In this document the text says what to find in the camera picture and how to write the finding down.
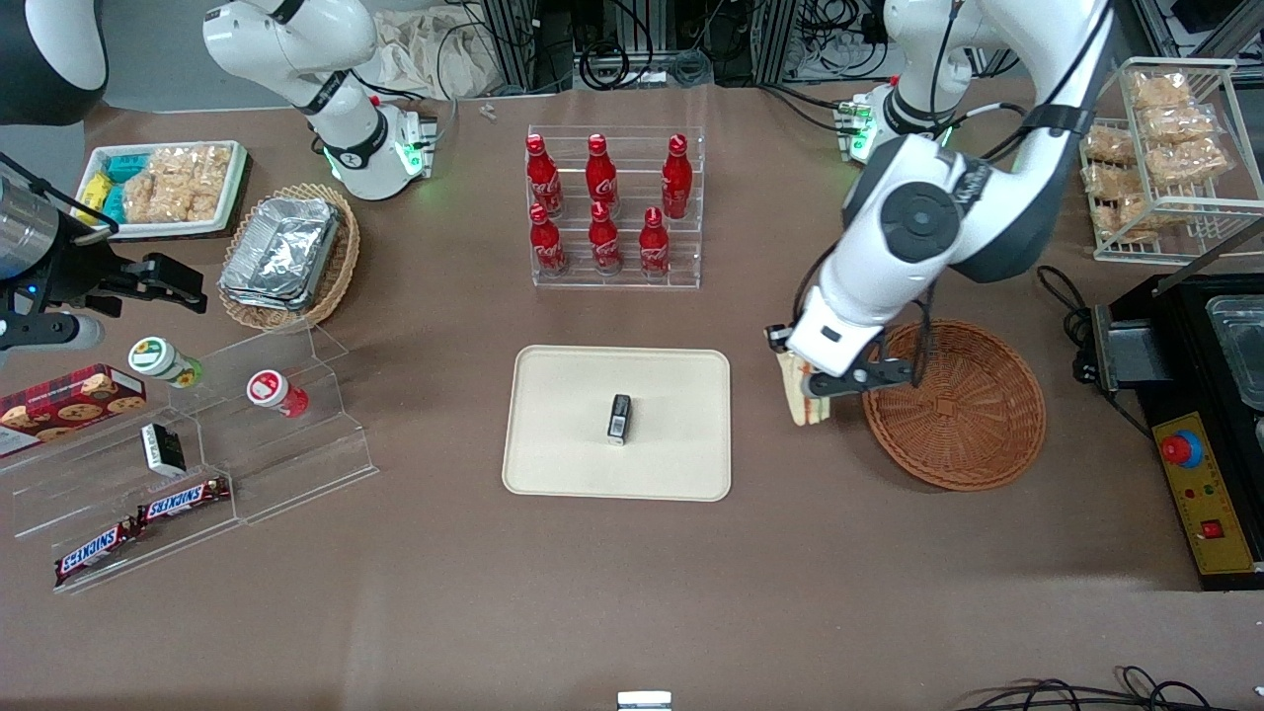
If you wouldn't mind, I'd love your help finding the red tartan cookie box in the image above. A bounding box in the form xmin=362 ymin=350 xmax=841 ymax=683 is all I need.
xmin=0 ymin=364 xmax=147 ymax=458

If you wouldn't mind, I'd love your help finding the beige crumpled cloth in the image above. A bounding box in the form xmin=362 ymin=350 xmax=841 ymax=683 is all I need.
xmin=370 ymin=8 xmax=514 ymax=100

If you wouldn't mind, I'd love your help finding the round brown wicker basket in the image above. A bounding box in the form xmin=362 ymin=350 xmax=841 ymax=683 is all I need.
xmin=862 ymin=318 xmax=1048 ymax=493

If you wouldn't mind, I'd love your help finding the clear fried snack packet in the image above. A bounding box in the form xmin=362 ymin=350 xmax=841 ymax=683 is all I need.
xmin=1091 ymin=193 xmax=1158 ymax=244
xmin=1131 ymin=71 xmax=1192 ymax=109
xmin=1145 ymin=138 xmax=1231 ymax=188
xmin=1083 ymin=163 xmax=1137 ymax=199
xmin=1141 ymin=104 xmax=1212 ymax=145
xmin=1083 ymin=128 xmax=1137 ymax=165

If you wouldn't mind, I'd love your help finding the grey metal bar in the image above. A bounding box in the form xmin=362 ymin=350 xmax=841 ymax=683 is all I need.
xmin=1150 ymin=212 xmax=1264 ymax=297

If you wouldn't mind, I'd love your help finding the triangle sandwich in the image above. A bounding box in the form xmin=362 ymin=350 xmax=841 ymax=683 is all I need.
xmin=776 ymin=350 xmax=832 ymax=429

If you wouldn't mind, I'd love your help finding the steel pan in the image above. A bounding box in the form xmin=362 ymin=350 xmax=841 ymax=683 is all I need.
xmin=1205 ymin=294 xmax=1264 ymax=412

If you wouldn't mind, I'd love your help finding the clear acrylic stepped shelf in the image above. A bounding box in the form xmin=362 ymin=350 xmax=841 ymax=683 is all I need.
xmin=0 ymin=324 xmax=379 ymax=595

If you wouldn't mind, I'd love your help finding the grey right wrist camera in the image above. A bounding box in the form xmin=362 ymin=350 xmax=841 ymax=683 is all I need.
xmin=0 ymin=313 xmax=106 ymax=354

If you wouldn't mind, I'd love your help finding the cream plastic tray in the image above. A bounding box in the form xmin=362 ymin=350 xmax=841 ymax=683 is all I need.
xmin=502 ymin=345 xmax=733 ymax=503

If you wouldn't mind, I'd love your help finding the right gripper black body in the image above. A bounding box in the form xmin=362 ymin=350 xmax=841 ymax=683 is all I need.
xmin=30 ymin=235 xmax=151 ymax=317

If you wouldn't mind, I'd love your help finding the aluminium equipment frame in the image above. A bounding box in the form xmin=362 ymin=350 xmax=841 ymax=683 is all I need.
xmin=479 ymin=0 xmax=890 ymax=92

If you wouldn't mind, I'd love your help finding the green sunflower cup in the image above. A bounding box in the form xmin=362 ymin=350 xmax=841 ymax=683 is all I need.
xmin=128 ymin=337 xmax=205 ymax=389

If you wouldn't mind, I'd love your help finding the Snickers chocolate bar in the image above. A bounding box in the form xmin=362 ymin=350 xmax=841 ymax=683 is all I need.
xmin=53 ymin=520 xmax=141 ymax=587
xmin=136 ymin=478 xmax=231 ymax=524

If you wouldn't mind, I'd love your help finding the black cable bundle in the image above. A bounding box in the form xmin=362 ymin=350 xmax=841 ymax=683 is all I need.
xmin=953 ymin=667 xmax=1222 ymax=711

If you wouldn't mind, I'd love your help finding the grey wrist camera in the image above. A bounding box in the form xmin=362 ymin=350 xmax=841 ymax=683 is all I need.
xmin=0 ymin=313 xmax=106 ymax=354
xmin=802 ymin=359 xmax=915 ymax=401

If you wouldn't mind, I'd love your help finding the grey metal block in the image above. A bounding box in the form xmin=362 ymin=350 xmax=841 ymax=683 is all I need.
xmin=1091 ymin=301 xmax=1168 ymax=393

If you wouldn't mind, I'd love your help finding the yellow control panel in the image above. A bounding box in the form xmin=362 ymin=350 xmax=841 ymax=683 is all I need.
xmin=1152 ymin=413 xmax=1261 ymax=576

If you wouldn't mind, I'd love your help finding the coiled black cable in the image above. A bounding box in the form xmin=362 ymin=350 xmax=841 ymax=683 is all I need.
xmin=578 ymin=39 xmax=635 ymax=92

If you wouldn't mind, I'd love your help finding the white wire shelf rack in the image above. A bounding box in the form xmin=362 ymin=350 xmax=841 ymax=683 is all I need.
xmin=1081 ymin=57 xmax=1264 ymax=266

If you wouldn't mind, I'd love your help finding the black countertop appliance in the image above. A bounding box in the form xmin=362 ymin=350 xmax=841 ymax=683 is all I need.
xmin=1091 ymin=272 xmax=1264 ymax=593

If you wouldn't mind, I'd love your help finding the aluminium foil tray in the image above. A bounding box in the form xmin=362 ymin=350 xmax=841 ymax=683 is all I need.
xmin=219 ymin=197 xmax=342 ymax=305
xmin=221 ymin=281 xmax=317 ymax=313

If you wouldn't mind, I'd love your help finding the white rectangular snack tray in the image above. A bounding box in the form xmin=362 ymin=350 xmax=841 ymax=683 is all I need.
xmin=77 ymin=141 xmax=253 ymax=241

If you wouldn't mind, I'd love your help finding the black power cable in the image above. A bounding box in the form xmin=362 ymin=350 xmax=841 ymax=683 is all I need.
xmin=1037 ymin=265 xmax=1154 ymax=441

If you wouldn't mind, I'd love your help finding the clear rice cracker packet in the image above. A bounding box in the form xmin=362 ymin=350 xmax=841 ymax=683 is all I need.
xmin=178 ymin=176 xmax=234 ymax=224
xmin=122 ymin=174 xmax=181 ymax=224
xmin=148 ymin=145 xmax=234 ymax=184

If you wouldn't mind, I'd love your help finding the red strawberry yogurt cup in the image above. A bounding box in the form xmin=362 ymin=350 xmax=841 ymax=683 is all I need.
xmin=246 ymin=369 xmax=310 ymax=419

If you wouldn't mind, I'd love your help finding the red cola bottle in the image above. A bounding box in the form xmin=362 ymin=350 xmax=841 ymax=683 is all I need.
xmin=529 ymin=203 xmax=569 ymax=277
xmin=589 ymin=201 xmax=623 ymax=276
xmin=662 ymin=134 xmax=694 ymax=220
xmin=525 ymin=134 xmax=564 ymax=218
xmin=639 ymin=207 xmax=673 ymax=278
xmin=586 ymin=134 xmax=620 ymax=213

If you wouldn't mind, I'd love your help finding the clear acrylic bottle rack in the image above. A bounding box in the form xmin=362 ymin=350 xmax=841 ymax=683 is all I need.
xmin=526 ymin=124 xmax=707 ymax=290

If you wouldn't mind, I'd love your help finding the oval light wicker basket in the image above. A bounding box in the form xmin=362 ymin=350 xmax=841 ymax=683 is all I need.
xmin=217 ymin=183 xmax=361 ymax=332

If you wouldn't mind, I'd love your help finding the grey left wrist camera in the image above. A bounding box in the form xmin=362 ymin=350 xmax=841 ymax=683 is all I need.
xmin=802 ymin=359 xmax=915 ymax=401

